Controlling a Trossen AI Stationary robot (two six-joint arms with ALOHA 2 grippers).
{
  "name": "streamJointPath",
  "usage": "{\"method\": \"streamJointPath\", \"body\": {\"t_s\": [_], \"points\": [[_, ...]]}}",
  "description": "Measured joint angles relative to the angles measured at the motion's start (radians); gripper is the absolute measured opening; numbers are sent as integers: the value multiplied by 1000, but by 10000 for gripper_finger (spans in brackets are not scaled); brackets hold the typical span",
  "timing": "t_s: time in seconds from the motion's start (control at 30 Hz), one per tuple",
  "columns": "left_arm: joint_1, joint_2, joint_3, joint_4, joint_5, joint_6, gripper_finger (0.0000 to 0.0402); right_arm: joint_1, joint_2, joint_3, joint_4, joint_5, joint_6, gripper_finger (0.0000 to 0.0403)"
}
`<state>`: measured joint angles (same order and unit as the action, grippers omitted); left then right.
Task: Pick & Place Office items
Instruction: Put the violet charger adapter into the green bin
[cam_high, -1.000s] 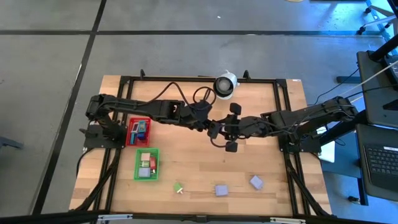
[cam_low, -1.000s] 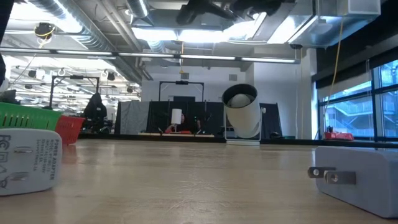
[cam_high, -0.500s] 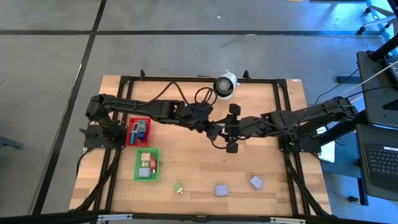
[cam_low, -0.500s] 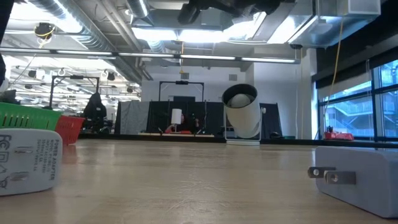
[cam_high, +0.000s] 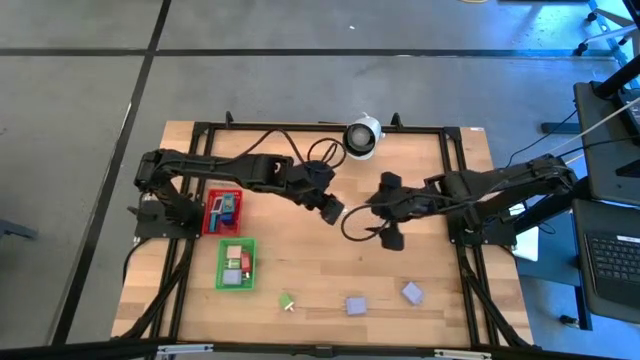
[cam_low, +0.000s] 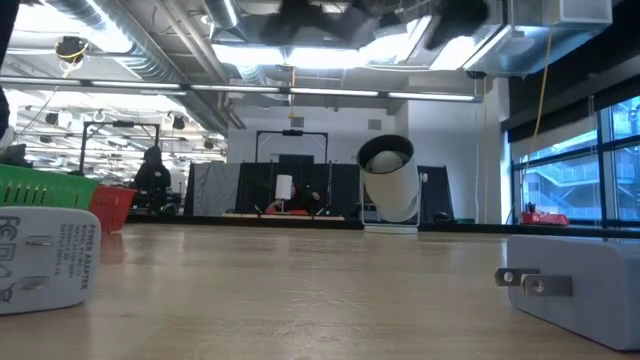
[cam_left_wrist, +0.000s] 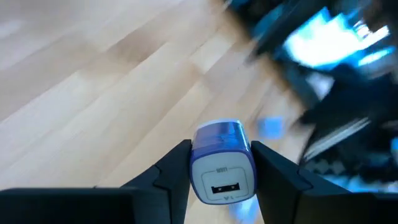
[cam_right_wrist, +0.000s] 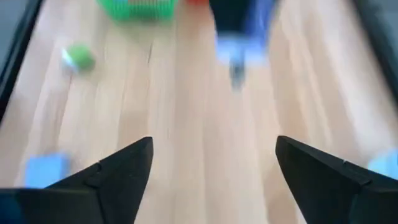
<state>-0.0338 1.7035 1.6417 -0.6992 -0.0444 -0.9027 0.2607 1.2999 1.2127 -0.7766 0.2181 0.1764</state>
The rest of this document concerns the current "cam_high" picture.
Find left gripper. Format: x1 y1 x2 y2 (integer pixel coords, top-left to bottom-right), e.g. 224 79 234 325
287 159 347 227

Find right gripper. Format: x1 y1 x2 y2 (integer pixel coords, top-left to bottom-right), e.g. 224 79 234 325
366 171 452 253

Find office chair base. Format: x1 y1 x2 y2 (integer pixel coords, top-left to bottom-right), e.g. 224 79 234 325
573 0 640 57

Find white cylindrical spot lamp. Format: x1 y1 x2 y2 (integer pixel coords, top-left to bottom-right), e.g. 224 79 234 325
341 112 387 162

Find red plastic basket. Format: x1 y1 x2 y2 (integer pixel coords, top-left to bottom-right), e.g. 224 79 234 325
201 188 245 238

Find white paper sheet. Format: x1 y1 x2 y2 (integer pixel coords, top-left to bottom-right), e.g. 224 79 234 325
513 225 540 263

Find green plastic basket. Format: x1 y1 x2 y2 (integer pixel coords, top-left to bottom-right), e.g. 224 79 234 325
215 237 258 293

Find black side desk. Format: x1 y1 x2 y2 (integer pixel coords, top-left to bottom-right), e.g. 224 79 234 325
572 79 640 326

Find black keyboard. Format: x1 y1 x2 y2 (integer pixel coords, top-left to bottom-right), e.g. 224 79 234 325
584 232 640 297

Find black pole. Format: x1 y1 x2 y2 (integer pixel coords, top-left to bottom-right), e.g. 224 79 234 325
592 64 640 100

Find black overhead crossbar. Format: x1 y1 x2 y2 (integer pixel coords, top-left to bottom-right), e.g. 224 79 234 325
0 337 640 360

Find gray floor object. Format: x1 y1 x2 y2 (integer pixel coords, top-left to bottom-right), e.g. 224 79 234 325
0 218 40 241

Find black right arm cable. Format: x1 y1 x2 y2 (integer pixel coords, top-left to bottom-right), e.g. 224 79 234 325
340 203 396 243

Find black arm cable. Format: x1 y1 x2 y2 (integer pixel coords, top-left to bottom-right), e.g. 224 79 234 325
234 127 350 174
340 203 396 243

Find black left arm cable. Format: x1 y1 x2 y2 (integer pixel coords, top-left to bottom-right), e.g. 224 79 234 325
234 127 350 174

